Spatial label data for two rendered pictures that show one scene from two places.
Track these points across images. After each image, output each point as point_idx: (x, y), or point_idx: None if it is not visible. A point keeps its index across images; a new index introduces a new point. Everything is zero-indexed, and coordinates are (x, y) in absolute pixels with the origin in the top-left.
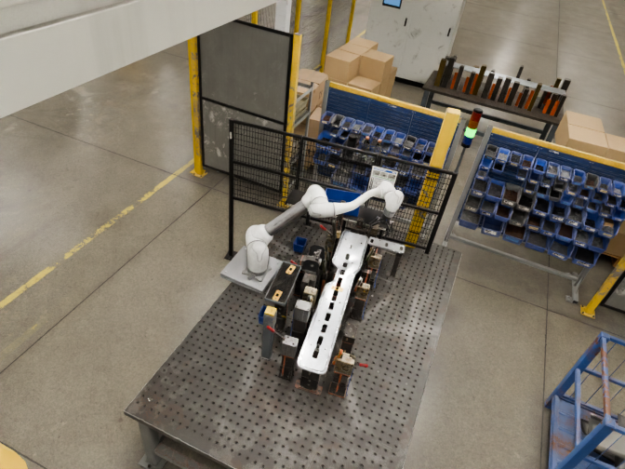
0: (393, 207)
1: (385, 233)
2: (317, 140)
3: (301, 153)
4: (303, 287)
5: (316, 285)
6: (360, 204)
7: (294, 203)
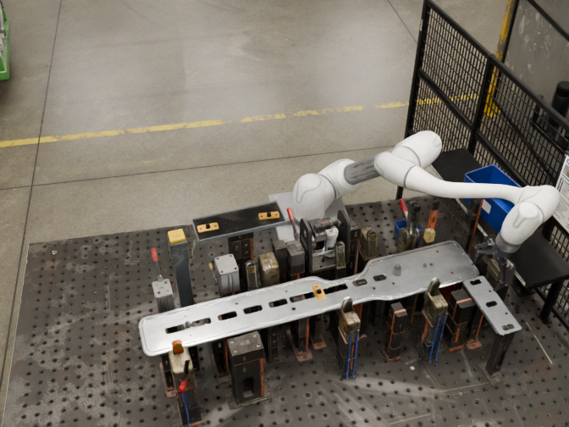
0: (506, 232)
1: (561, 307)
2: (506, 69)
3: (484, 86)
4: (273, 253)
5: (308, 271)
6: (461, 194)
7: (435, 163)
